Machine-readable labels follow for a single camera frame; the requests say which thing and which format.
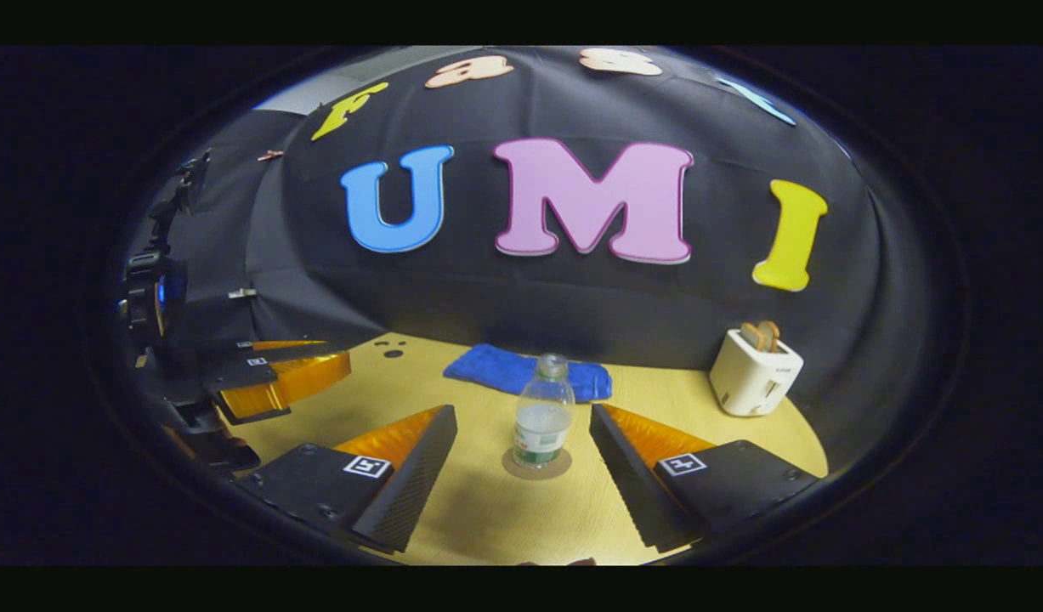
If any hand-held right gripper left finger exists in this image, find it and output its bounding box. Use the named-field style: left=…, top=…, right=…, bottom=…
left=236, top=405, right=458, bottom=553

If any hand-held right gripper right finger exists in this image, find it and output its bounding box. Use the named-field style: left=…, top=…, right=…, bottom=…
left=589, top=404, right=819, bottom=552

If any round brown coaster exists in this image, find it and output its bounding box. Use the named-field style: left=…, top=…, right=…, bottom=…
left=502, top=446, right=573, bottom=481

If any clear plastic water bottle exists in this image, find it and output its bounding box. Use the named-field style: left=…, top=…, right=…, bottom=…
left=513, top=354, right=575, bottom=470

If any blue towel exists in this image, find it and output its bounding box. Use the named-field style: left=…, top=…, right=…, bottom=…
left=443, top=343, right=613, bottom=403

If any white toaster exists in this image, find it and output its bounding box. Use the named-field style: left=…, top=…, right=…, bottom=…
left=710, top=327, right=804, bottom=417

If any black backdrop cloth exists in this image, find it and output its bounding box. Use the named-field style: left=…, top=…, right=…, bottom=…
left=117, top=47, right=921, bottom=468

